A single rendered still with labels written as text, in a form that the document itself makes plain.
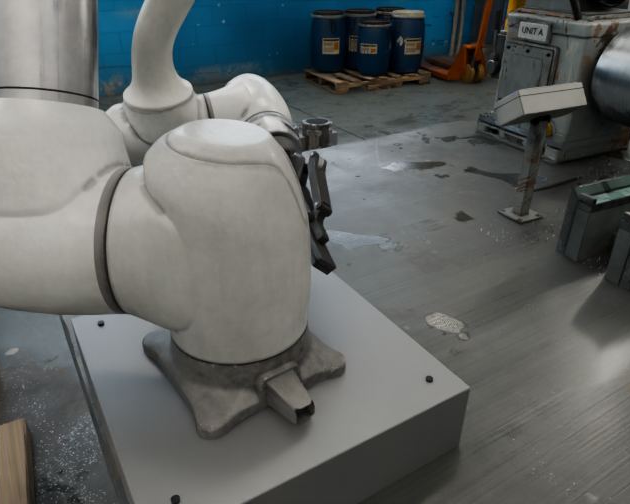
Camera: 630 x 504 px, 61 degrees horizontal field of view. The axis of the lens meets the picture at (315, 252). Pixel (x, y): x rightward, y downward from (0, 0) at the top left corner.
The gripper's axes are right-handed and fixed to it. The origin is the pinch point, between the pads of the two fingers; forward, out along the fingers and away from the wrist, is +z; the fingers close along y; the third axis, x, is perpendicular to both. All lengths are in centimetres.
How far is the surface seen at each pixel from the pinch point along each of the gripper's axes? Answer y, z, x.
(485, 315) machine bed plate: 7.2, 1.1, 35.4
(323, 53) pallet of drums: -8, -489, 258
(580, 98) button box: 45, -32, 48
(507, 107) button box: 33, -34, 38
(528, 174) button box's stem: 29, -29, 53
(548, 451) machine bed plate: 5.7, 25.9, 25.2
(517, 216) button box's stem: 22, -27, 59
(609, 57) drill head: 62, -53, 67
